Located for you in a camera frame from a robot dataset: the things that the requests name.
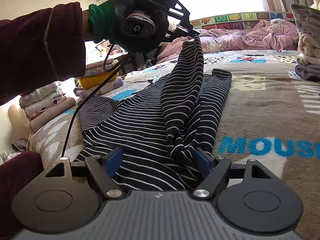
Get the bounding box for maroon sleeved left forearm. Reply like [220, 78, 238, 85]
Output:
[1, 2, 86, 104]

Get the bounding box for lilac folded garment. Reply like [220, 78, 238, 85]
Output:
[295, 64, 320, 82]

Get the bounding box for cream floral folded blanket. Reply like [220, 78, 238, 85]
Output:
[84, 58, 118, 77]

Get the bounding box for folded pastel baby clothes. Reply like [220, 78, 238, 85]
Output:
[19, 82, 76, 133]

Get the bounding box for grey folded garment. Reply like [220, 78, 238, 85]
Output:
[290, 3, 320, 40]

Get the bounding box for black white striped garment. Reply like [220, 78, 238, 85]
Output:
[76, 36, 232, 191]

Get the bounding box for black green gloved left hand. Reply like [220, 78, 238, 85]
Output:
[88, 0, 169, 53]

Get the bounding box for pink floral duvet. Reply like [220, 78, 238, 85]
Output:
[157, 18, 301, 61]

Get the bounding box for yellow folded blanket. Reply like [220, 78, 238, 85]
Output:
[78, 72, 111, 90]

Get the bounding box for cream folded towel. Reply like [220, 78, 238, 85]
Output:
[298, 34, 319, 65]

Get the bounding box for colourful alphabet foam headboard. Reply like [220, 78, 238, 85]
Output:
[190, 11, 295, 30]

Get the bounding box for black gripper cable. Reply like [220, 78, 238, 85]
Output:
[60, 43, 131, 158]

